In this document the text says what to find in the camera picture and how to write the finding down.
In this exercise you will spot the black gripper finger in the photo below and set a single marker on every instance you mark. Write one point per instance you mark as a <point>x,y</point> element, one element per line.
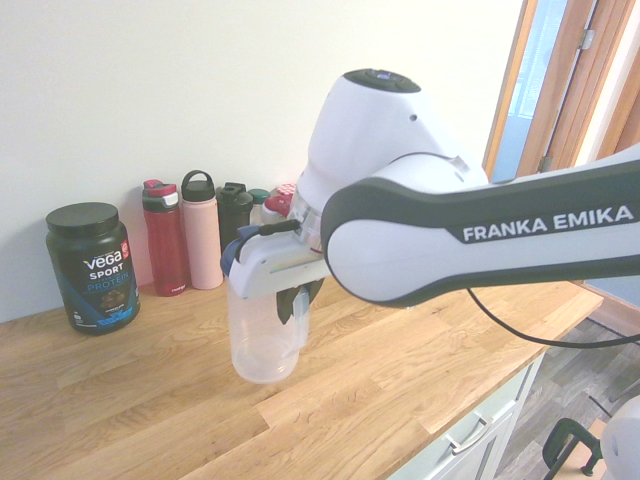
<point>286,306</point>
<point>311,292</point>

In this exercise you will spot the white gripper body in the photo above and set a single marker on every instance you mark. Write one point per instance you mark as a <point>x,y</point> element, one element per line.
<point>275,267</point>

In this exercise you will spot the clear pitcher with blue lid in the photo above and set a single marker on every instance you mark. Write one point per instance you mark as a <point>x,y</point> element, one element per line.
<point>260,340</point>

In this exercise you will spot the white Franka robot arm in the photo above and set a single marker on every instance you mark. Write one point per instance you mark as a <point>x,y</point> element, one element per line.
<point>400,225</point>

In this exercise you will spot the red water bottle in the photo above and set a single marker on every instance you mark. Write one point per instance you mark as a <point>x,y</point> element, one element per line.
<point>165,250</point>

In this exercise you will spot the black shaker bottle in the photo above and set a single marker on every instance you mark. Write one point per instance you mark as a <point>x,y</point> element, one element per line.
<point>234,215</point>

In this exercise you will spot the clear bottle with green lid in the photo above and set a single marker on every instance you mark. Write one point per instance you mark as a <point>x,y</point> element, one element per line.
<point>258,197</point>

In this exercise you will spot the pink bottle with black lid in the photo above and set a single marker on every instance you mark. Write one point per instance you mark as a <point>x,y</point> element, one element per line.
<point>201,245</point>

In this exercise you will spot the jar with red checked lid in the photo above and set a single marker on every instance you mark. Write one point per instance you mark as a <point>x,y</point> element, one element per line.
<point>285,190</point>

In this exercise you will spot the dark Vega protein powder tub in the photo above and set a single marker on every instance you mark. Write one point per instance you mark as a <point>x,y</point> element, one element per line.
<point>92,280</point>

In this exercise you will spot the pale green drawer cabinet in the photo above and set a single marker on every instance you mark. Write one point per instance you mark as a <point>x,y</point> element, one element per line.
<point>490,450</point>

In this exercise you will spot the silver door hinge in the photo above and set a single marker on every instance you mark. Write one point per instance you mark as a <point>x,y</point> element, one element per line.
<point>545,164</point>
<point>587,39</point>

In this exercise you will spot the green screw clamp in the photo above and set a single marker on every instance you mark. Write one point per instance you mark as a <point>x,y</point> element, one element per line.
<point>565,442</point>

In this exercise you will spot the wooden door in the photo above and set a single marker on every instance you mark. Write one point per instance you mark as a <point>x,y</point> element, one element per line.
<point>570,90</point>

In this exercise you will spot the wooden door frame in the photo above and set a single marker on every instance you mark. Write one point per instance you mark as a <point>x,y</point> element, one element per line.
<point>510,75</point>

